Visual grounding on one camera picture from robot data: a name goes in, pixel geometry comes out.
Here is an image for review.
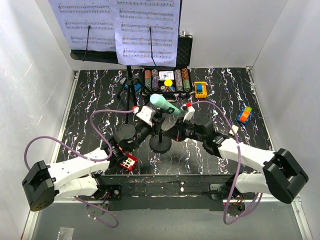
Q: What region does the mint green toy microphone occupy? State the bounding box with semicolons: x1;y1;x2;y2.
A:
149;93;181;116

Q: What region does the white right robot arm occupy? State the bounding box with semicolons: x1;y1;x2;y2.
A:
163;120;309;204

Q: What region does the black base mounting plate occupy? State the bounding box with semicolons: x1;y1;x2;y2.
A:
80;174;232;212

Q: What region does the orange blue toy brick stack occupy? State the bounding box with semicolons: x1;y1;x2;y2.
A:
236;106;252;125

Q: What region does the sheet music page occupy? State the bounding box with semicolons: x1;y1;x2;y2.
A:
109;0;181;67
49;0;116;52

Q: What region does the red yellow toy brick house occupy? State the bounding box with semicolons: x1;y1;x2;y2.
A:
119;153;138;172

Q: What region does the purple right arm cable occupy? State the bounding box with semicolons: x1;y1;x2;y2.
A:
191;99;263;225

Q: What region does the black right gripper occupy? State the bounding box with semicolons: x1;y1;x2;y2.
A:
164;117;205;143

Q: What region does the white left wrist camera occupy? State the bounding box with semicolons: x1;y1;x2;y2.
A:
132;105;156;127

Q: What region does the yellow toy brick tray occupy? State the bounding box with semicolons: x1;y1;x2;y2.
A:
194;81;208;99

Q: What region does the black music stand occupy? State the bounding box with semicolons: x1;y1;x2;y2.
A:
70;24;183;126

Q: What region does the white playing card deck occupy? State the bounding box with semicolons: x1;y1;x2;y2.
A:
158;70;175;81

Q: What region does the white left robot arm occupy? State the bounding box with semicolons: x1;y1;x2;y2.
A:
22;114;165;212

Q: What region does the left sheet music page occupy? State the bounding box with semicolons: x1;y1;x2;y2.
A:
49;0;116;52

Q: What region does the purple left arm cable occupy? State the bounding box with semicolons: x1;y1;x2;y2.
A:
23;107;137;229

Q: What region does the blue toy brick block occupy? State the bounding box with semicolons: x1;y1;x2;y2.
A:
119;76;143;95

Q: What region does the black poker chip case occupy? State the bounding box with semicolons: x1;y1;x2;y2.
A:
140;30;194;102

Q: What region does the yellow round dealer chip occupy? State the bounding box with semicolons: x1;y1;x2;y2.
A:
164;79;173;87

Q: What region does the right sheet music page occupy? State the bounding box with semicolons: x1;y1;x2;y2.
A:
109;0;181;67

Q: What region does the black microphone desk stand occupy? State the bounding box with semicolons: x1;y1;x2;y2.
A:
149;109;172;154

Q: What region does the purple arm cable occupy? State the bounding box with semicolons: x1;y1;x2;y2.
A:
191;99;263;225
23;107;137;229

